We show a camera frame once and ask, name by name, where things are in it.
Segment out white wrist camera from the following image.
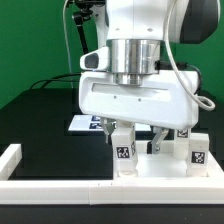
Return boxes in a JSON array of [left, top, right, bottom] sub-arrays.
[[80, 46, 109, 71]]

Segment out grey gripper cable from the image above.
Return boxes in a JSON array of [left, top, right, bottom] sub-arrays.
[[163, 0, 216, 113]]

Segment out black cables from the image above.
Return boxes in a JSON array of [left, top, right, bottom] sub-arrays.
[[29, 73, 84, 90]]

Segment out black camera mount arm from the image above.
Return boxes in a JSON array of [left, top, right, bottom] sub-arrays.
[[72, 0, 106, 54]]

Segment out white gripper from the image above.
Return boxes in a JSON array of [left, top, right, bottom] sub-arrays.
[[79, 70, 199, 155]]

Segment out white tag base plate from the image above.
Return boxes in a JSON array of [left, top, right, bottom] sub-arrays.
[[68, 115, 151, 132]]

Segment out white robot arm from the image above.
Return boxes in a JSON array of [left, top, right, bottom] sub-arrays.
[[79, 0, 220, 154]]

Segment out white U-shaped obstacle fence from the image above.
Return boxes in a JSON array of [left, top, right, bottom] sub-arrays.
[[0, 144, 224, 205]]

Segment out white square table top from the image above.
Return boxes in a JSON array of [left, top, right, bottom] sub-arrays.
[[121, 140, 217, 178]]

